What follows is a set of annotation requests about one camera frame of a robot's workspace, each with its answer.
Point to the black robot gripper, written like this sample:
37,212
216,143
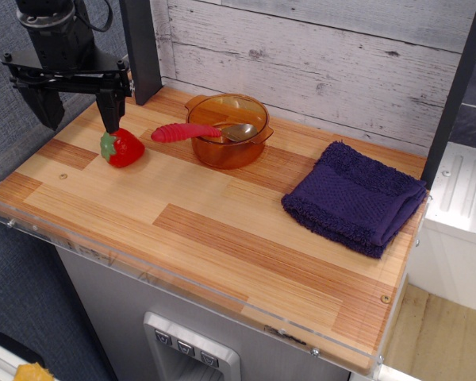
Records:
64,56

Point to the red toy strawberry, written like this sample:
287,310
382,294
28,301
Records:
121,148

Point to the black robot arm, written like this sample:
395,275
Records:
47,10

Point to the amber glass pot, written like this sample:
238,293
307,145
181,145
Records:
232,109

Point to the grey toy fridge cabinet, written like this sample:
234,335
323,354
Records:
117,299

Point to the silver water dispenser panel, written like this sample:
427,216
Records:
182,354

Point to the yellow object bottom left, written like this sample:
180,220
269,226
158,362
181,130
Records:
32,372

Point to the purple folded towel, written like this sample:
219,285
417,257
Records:
354,200

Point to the clear acrylic table edge guard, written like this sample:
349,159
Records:
320,307

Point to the white toy sink counter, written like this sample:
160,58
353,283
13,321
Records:
443,260

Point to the black vertical post left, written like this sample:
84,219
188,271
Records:
140,40

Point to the black vertical post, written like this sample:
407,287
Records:
140,40
450,111

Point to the red handled metal spoon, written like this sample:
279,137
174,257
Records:
183,131

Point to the black vertical post right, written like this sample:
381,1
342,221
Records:
450,111

